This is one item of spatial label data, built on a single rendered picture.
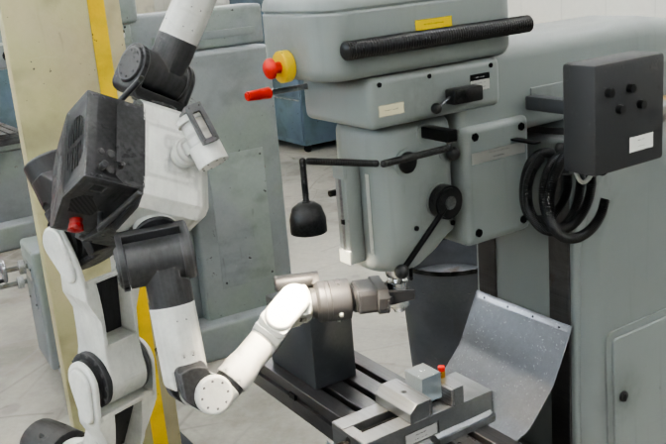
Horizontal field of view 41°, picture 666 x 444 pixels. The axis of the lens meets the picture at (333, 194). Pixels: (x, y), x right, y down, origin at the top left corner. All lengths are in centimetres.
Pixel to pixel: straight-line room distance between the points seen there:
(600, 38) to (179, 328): 111
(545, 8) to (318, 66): 574
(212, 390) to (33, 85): 177
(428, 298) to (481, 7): 223
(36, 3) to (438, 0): 186
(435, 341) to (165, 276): 234
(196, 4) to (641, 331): 127
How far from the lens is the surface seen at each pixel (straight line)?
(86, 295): 212
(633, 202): 212
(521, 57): 190
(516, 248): 216
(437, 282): 380
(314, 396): 217
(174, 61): 196
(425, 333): 394
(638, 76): 177
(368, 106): 165
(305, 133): 917
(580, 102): 170
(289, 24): 166
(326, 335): 216
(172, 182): 182
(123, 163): 177
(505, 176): 190
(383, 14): 164
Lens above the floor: 195
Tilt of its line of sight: 15 degrees down
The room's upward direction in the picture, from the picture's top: 5 degrees counter-clockwise
